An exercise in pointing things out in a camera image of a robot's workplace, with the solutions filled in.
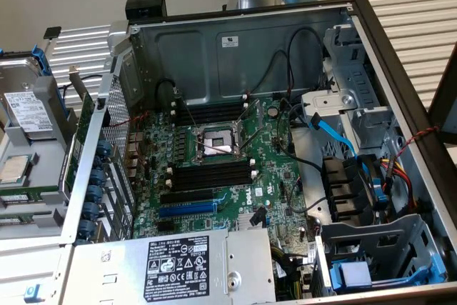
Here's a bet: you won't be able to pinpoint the CPU socket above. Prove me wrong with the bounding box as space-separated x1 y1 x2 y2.
191 119 250 166

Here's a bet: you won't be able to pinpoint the socket locking lever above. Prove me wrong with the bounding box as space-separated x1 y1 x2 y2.
177 94 201 131
238 126 266 151

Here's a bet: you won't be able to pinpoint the green motherboard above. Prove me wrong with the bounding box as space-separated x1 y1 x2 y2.
131 96 319 251

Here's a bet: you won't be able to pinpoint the long black expansion slot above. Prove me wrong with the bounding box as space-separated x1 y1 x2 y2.
159 189 215 205

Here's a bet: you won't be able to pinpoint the open grey PC case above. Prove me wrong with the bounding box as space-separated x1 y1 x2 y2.
59 0 457 305

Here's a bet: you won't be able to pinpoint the blue expansion slot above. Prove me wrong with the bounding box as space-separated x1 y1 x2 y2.
159 201 218 219

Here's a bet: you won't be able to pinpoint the silver chipset heat sink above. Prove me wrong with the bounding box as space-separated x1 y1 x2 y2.
235 211 271 233

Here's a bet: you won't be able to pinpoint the silver rear port block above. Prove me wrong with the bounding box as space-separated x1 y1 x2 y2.
124 129 147 183

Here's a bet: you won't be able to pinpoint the blue card clip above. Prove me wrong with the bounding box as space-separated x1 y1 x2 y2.
82 201 101 221
94 139 114 158
87 185 105 203
76 219 97 240
89 168 108 186

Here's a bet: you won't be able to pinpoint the black fan shroud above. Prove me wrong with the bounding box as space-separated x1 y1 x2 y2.
321 154 376 224

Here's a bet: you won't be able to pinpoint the tall grey metal disk bay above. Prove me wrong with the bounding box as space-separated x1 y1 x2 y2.
299 24 398 152

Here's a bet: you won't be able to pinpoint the black power supply label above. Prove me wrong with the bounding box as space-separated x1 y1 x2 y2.
144 235 211 302

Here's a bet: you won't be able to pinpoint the green graphics card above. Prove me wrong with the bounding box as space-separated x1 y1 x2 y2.
56 65 96 201

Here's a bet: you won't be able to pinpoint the silver power supply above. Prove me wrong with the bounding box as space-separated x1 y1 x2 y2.
59 228 278 305

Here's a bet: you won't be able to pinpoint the grey parts rack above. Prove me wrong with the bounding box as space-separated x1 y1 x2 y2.
0 76 78 240

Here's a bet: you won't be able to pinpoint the low grey metal disk bay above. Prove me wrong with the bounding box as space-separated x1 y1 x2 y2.
313 214 449 294

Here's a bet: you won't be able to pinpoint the blue disk carrier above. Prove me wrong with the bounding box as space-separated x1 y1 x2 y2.
330 254 447 294

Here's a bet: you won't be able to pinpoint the silver CPU chip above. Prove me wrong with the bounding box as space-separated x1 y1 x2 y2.
0 154 31 185

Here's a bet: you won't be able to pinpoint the silver hard disk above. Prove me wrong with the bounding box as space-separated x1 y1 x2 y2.
0 56 54 141

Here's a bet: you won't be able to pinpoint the blue case latch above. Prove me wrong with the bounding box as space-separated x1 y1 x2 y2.
23 283 46 304

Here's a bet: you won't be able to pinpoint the long black board wire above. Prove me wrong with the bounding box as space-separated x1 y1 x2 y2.
277 97 326 174

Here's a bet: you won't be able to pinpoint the curved black wire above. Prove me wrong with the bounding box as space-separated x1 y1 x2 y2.
249 51 291 96

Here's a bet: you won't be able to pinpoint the short black wire loop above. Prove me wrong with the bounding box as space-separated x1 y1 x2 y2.
155 79 179 101

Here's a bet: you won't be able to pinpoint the black wire plug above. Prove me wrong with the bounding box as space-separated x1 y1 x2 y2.
249 206 268 227

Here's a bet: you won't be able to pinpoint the looped black wire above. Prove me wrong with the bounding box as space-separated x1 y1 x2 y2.
287 26 326 92

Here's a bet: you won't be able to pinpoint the short red black twisted wire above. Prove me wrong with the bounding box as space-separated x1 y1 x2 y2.
109 111 151 129

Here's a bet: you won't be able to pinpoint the blue SATA wire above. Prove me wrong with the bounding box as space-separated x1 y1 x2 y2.
309 111 390 213

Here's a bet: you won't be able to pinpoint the grey wire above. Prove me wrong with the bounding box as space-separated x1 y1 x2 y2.
288 196 326 214

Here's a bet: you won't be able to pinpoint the yellow black wire bundle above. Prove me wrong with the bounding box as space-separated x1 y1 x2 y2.
270 244 308 299

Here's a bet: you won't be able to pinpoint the thin black table cable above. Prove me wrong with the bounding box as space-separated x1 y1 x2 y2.
59 74 104 99

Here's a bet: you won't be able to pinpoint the black camera box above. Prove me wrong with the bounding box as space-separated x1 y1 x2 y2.
125 0 168 20

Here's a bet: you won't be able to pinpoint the red yellow power wires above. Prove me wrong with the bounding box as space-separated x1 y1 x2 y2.
380 156 419 210

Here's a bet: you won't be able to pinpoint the long red black twisted wire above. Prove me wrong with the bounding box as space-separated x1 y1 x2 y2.
391 125 442 164

